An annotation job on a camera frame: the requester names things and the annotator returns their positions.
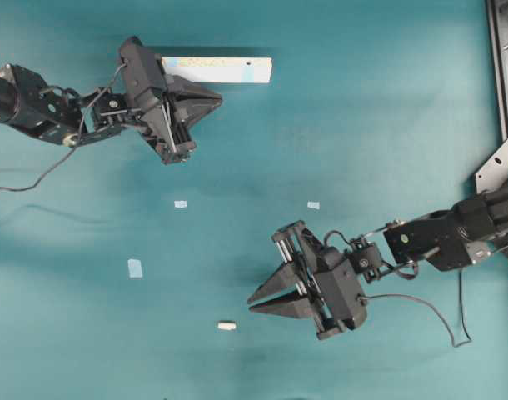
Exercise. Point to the grey metal base plate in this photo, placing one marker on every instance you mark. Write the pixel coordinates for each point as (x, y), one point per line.
(494, 171)

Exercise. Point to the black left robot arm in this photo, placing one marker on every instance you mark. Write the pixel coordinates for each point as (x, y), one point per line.
(62, 116)

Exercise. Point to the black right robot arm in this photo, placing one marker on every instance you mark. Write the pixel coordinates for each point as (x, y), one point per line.
(448, 239)

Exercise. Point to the blue tape mark left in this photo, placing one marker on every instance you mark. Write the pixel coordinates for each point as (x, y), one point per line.
(134, 267)

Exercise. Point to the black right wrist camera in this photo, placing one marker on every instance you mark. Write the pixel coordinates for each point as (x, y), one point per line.
(340, 287)

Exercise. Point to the blue tape mark centre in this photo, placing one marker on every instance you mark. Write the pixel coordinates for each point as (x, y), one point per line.
(180, 204)

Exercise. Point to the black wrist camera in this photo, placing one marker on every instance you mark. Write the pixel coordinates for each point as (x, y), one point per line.
(143, 77)
(340, 287)

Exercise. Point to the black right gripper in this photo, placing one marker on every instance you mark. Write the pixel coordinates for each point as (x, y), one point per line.
(291, 291)

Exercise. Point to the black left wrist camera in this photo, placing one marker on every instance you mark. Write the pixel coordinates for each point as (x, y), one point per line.
(143, 77)

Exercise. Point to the white wooden board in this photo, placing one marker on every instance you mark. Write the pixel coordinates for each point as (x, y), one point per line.
(220, 69)

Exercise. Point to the black metal frame rail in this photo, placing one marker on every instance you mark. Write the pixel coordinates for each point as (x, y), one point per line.
(497, 17)

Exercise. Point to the small white wooden rod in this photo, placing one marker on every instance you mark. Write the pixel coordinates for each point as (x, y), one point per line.
(227, 325)

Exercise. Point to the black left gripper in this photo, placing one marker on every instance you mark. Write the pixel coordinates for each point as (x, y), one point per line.
(165, 128)

